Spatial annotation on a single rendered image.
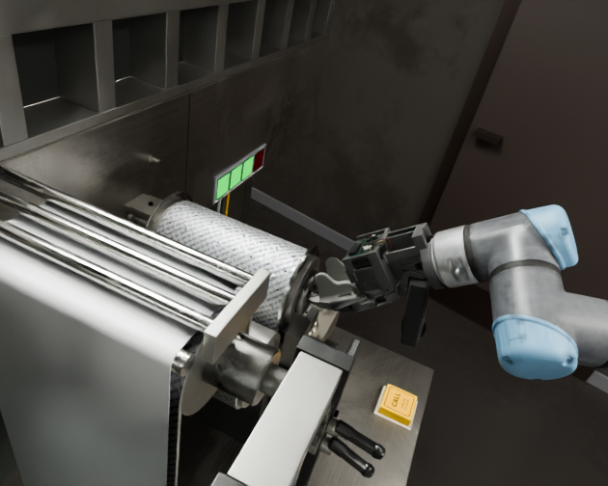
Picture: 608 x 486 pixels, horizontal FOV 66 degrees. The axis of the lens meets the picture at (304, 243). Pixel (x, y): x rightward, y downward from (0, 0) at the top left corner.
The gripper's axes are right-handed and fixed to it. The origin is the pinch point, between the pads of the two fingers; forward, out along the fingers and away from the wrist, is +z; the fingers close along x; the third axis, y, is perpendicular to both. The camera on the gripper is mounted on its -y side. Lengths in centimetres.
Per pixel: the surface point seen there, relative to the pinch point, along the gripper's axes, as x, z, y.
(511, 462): -95, 18, -149
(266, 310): 4.4, 6.9, 2.2
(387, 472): -2.2, 6.7, -41.5
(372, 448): 27.6, -17.2, -0.6
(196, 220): -0.1, 14.5, 18.4
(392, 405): -15.8, 7.6, -37.6
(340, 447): 27.6, -13.8, -0.6
